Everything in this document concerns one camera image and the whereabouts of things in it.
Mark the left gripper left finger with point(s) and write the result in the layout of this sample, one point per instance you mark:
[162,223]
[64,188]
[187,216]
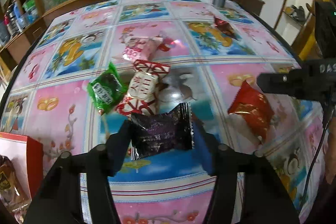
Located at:
[58,200]

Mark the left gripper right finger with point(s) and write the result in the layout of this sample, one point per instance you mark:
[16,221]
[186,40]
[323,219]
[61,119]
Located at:
[265,199]

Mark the beige brown snack packet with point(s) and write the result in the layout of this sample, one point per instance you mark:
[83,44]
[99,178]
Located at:
[12,194]

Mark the dark red gold snack packet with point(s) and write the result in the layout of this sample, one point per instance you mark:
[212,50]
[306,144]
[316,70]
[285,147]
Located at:
[255,109]

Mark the brown foil candy wrapper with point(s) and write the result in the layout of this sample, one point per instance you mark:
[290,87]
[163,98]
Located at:
[224,27]

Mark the black purple snack packet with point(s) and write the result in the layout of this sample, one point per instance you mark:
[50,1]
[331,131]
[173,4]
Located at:
[160,133]

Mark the green snack packet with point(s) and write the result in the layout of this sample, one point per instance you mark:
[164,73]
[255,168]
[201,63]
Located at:
[107,90]

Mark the white red candy packet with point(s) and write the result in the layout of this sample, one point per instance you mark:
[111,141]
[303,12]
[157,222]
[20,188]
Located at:
[141,96]

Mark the red white gift box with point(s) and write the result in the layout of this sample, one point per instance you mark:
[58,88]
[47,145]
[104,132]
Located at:
[26,155]

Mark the pink white snack packet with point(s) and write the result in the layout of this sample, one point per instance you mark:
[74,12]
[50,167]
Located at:
[140,48]

